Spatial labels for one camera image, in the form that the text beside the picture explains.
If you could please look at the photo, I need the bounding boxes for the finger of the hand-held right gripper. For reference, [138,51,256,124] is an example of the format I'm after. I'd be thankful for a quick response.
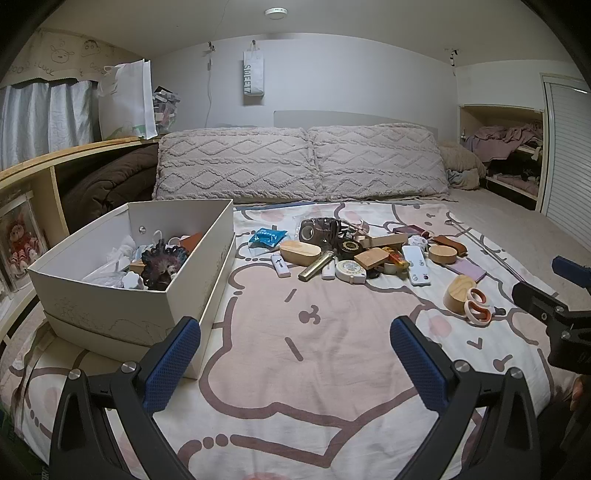
[512,281,568,324]
[552,256,591,289]

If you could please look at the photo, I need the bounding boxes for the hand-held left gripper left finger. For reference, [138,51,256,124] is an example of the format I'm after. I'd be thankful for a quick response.
[50,316,202,480]

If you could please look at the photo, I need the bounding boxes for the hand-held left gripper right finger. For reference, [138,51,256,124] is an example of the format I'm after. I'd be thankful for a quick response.
[389,316,542,480]

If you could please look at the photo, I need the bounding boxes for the orange and white scissors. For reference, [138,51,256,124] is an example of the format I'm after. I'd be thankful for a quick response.
[464,287,508,328]

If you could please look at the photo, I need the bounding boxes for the white cardboard box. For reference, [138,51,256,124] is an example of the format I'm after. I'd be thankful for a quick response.
[27,198,237,380]

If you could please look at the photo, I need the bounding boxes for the round wooden box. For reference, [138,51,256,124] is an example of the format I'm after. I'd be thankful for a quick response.
[427,244,458,266]

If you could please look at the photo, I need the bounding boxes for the metal back scratcher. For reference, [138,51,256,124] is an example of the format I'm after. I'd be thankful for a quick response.
[445,220,532,287]

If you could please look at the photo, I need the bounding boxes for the purple notepad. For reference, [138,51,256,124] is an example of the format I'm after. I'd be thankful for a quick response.
[447,258,488,282]

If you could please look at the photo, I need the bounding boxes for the beige bed sheet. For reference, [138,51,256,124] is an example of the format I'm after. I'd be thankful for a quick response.
[450,189,591,296]

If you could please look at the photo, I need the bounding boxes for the pink printed blanket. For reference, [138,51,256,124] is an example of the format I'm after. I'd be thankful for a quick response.
[0,200,573,480]

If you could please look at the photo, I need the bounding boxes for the white remote with red buttons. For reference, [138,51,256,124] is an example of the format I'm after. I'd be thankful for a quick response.
[401,244,434,288]

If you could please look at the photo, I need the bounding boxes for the dark ruffled scrunchie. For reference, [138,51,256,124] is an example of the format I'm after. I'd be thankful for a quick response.
[140,244,189,291]

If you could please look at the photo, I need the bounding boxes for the yellow tiger print box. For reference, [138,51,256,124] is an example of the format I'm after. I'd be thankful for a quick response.
[382,247,411,271]

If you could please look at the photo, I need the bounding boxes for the dark clothes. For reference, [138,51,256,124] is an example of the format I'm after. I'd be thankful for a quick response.
[489,159,541,183]

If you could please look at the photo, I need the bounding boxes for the white round tape measure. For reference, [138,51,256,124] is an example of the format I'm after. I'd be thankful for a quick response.
[335,260,368,281]

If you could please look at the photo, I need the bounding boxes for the rounded wooden block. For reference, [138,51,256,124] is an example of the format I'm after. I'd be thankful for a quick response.
[353,248,391,271]

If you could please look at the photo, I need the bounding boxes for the white plastic bag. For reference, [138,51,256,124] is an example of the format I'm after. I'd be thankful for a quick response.
[83,235,139,287]

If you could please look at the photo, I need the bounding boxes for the white louvered door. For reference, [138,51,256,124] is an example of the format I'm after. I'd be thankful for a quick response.
[538,71,591,232]

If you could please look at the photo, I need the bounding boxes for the long wooden block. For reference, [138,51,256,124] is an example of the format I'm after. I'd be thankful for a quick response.
[360,233,409,252]

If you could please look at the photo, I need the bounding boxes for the black round tin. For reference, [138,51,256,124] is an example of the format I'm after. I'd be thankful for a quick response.
[336,239,365,260]

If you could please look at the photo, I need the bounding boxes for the gold tube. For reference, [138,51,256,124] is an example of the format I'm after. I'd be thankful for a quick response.
[298,251,337,282]

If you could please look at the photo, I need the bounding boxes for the pile of pink clothes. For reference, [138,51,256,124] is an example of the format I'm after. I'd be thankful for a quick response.
[463,121,543,162]

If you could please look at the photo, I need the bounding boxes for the beige cushion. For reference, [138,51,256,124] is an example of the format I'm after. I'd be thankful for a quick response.
[438,141,486,190]

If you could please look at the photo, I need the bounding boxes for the blue packet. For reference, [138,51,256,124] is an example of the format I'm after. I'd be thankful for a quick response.
[248,227,282,247]

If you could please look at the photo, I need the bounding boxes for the long oval wooden box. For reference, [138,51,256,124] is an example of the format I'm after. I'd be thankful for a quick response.
[279,240,322,267]

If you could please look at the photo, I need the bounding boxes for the clear bag with brown roll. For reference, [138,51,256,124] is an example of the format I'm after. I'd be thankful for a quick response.
[299,217,342,243]

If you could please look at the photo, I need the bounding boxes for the brown duvet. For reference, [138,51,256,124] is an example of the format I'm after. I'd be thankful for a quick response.
[61,147,160,234]

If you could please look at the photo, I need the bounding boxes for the plush toy in clear box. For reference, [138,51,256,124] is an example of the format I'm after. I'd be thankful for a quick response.
[0,191,47,296]

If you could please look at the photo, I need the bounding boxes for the beige textured pillow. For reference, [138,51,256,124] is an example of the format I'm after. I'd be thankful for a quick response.
[152,127,319,204]
[307,122,451,200]

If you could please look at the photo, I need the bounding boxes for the wooden shelf unit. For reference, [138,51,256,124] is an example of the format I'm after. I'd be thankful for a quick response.
[0,136,162,352]

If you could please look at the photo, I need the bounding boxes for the clear plastic jar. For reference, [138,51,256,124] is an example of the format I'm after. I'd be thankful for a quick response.
[152,85,182,136]

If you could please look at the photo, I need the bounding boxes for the grey headboard panel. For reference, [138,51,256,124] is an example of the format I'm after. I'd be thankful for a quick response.
[274,110,439,139]

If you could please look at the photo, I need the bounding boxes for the white shopping bag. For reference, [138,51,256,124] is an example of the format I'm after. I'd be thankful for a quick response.
[96,59,160,140]

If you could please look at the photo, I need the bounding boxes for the white curtain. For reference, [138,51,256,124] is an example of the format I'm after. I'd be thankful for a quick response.
[0,79,99,158]

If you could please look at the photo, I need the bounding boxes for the narrow white hanging bag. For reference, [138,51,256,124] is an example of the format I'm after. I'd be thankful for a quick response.
[243,41,266,106]

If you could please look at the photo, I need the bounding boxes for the cream valance with drawings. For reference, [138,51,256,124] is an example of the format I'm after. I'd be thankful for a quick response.
[0,28,139,88]

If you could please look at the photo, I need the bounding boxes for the wall niche shelf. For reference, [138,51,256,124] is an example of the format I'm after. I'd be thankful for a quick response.
[458,104,546,212]

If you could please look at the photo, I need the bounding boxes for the white wall cable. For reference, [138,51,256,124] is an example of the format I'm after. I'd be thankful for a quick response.
[203,41,217,127]

